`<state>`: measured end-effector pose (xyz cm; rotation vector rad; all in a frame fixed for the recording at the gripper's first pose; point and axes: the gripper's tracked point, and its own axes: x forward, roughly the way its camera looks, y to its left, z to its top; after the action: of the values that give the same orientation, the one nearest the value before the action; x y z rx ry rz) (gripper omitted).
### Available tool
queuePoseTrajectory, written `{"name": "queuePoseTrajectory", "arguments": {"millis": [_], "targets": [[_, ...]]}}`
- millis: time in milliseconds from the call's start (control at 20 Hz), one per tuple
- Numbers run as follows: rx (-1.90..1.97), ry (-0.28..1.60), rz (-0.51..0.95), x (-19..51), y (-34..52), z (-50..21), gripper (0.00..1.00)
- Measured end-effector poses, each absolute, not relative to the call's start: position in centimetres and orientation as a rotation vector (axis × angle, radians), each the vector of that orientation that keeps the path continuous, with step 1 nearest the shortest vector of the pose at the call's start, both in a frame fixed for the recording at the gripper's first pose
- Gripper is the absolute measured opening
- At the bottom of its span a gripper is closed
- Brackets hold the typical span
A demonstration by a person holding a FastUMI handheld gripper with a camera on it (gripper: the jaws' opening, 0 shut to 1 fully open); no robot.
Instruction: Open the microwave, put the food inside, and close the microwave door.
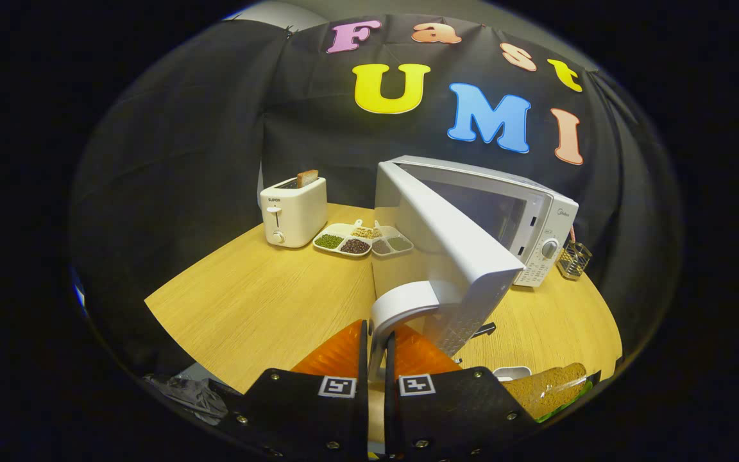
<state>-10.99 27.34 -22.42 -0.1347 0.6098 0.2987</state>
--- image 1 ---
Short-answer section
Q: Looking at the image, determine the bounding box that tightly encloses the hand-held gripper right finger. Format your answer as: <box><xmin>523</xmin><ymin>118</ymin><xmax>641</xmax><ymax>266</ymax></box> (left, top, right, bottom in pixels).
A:
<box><xmin>384</xmin><ymin>324</ymin><xmax>540</xmax><ymax>459</ymax></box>

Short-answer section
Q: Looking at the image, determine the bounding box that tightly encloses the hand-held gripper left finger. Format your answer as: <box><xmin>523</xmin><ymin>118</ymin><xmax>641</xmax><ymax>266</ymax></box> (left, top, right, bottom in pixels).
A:
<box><xmin>209</xmin><ymin>319</ymin><xmax>370</xmax><ymax>459</ymax></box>

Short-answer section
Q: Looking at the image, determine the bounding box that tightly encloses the white microwave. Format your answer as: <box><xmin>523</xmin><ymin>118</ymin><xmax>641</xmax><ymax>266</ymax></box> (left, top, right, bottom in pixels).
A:
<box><xmin>369</xmin><ymin>155</ymin><xmax>580</xmax><ymax>386</ymax></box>

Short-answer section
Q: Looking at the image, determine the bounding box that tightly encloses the burger with lettuce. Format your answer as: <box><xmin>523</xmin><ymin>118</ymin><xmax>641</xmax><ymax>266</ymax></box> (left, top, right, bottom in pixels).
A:
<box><xmin>503</xmin><ymin>363</ymin><xmax>595</xmax><ymax>423</ymax></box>

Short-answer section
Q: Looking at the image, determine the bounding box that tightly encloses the white dish with grey lentils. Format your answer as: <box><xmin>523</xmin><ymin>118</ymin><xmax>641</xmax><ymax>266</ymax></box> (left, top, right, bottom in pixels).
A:
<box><xmin>369</xmin><ymin>221</ymin><xmax>414</xmax><ymax>257</ymax></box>

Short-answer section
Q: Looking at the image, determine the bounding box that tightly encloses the white dish with green beans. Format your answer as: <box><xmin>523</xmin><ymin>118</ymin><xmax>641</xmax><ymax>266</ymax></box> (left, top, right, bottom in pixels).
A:
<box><xmin>313</xmin><ymin>221</ymin><xmax>375</xmax><ymax>258</ymax></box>

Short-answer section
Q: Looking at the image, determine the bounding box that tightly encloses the white toaster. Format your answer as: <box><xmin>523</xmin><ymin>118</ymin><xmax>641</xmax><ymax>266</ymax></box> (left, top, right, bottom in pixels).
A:
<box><xmin>259</xmin><ymin>176</ymin><xmax>328</xmax><ymax>249</ymax></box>

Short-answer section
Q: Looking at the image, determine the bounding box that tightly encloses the crumpled clear plastic bag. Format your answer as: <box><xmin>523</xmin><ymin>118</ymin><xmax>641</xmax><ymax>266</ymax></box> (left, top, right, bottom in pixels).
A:
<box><xmin>144</xmin><ymin>373</ymin><xmax>229</xmax><ymax>424</ymax></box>

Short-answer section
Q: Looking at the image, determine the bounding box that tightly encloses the metal wire mesh holder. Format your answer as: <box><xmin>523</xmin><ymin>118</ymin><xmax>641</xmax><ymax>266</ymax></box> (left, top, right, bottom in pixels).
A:
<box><xmin>557</xmin><ymin>241</ymin><xmax>593</xmax><ymax>281</ymax></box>

